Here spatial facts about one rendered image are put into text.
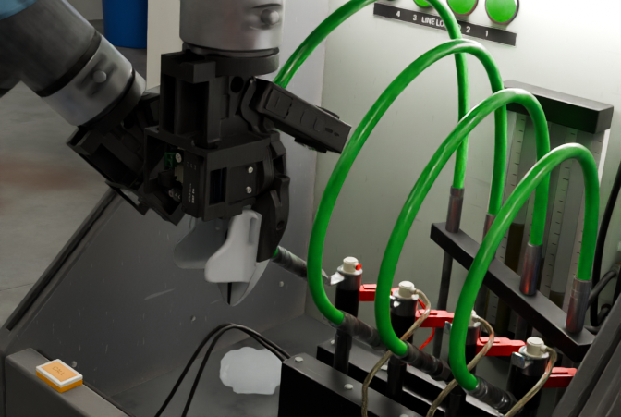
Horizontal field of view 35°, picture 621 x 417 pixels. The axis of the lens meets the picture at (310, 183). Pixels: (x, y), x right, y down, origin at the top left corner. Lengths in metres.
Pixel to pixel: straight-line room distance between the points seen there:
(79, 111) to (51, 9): 0.09
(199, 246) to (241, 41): 0.18
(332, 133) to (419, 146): 0.60
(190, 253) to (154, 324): 0.61
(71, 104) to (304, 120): 0.21
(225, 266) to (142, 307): 0.61
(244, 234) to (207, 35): 0.16
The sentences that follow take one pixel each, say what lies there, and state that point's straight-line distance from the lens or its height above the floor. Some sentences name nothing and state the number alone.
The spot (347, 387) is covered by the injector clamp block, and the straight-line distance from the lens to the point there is 1.13.
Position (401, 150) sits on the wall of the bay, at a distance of 1.40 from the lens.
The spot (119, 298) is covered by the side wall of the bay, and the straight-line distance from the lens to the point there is 1.33.
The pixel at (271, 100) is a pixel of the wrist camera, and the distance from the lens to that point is 0.73.
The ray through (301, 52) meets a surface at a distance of 0.96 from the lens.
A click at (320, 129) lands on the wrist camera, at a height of 1.35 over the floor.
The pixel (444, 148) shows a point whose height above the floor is 1.31.
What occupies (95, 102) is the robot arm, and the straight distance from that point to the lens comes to 0.85.
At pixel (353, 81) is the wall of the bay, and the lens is 1.44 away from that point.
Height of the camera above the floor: 1.57
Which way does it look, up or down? 20 degrees down
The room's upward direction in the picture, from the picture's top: 4 degrees clockwise
